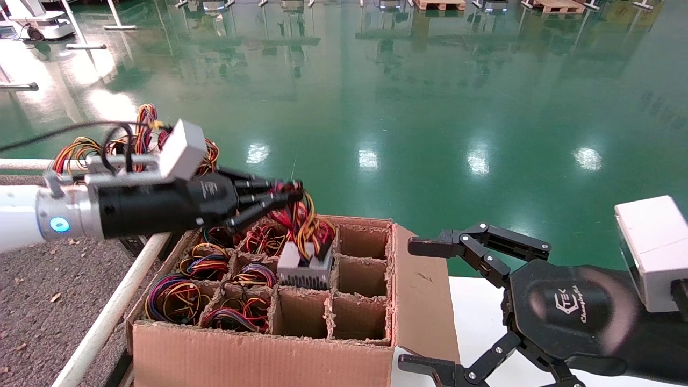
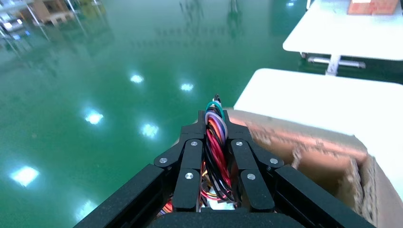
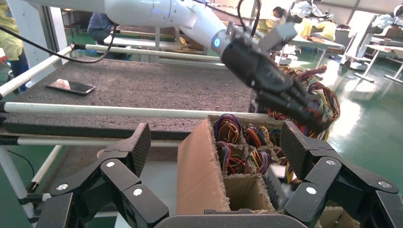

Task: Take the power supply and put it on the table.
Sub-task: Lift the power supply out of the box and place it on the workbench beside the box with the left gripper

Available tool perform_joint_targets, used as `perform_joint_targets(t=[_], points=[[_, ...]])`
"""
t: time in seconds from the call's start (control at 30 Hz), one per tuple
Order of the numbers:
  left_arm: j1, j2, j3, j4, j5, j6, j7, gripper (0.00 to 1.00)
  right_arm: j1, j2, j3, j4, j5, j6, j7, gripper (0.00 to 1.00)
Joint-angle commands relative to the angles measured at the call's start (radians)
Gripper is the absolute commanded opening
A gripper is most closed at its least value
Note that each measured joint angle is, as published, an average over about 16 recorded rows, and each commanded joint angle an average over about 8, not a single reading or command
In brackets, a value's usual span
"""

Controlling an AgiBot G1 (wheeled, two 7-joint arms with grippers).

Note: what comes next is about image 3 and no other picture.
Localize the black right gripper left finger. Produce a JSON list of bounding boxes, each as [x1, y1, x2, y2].
[[34, 122, 170, 228]]

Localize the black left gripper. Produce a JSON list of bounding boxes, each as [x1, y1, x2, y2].
[[220, 38, 330, 133]]

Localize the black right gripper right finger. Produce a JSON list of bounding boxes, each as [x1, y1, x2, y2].
[[279, 121, 403, 228]]

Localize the white work table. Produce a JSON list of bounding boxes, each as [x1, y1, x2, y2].
[[103, 27, 182, 63], [289, 34, 346, 69], [355, 44, 403, 84]]

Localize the cardboard cell divider insert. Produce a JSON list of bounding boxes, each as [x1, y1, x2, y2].
[[214, 121, 284, 215]]

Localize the person in yellow vest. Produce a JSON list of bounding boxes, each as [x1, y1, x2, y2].
[[296, 17, 338, 42], [0, 0, 26, 94], [256, 6, 286, 35]]

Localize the brown cardboard box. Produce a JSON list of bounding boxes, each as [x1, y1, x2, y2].
[[177, 114, 361, 228]]

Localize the white humanoid robot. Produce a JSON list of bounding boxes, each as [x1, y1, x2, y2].
[[376, 4, 403, 31], [289, 0, 331, 19]]

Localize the black smartphone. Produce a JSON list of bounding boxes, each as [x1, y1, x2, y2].
[[45, 78, 96, 96]]

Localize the person in blue shirt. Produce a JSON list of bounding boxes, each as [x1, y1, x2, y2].
[[87, 12, 118, 45]]

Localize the red yellow cable bundle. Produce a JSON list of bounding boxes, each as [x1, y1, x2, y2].
[[277, 64, 328, 86]]

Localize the white frame pipe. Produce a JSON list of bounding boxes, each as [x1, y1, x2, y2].
[[0, 146, 37, 222], [0, 101, 273, 122], [74, 43, 222, 63], [27, 144, 64, 193], [0, 43, 78, 99], [14, 137, 184, 148]]

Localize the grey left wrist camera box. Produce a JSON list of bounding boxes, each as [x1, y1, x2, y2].
[[259, 22, 298, 53]]

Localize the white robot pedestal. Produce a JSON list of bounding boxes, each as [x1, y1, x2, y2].
[[338, 11, 378, 71]]

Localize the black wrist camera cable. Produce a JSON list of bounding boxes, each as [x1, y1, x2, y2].
[[237, 0, 262, 38]]

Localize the long black cable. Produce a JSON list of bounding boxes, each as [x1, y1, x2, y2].
[[0, 24, 118, 64]]

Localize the white metal post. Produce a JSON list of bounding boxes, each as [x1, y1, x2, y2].
[[6, 0, 68, 89]]

